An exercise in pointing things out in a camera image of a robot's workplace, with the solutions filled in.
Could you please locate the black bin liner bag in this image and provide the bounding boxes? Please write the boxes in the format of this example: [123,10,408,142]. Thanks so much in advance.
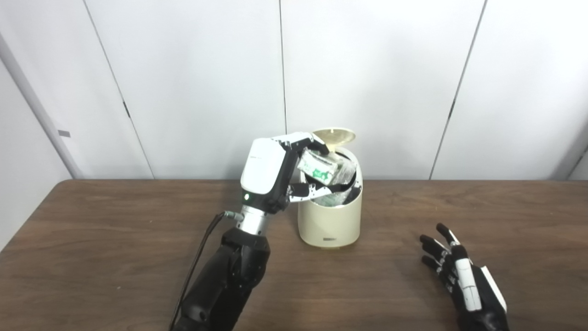
[312,159,362,207]

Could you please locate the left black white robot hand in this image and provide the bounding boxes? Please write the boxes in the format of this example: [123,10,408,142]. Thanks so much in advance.
[240,132,340,214]

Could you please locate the white green milk carton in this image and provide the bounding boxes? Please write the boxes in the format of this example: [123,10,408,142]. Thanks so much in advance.
[298,148,358,187]

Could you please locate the cream-colored bin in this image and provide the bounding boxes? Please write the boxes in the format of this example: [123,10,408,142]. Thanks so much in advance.
[297,128,363,249]

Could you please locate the cream round bin lid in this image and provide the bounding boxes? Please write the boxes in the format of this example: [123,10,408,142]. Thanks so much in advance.
[312,128,356,148]

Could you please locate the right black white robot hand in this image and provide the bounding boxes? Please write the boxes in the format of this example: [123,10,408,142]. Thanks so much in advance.
[419,223,509,331]

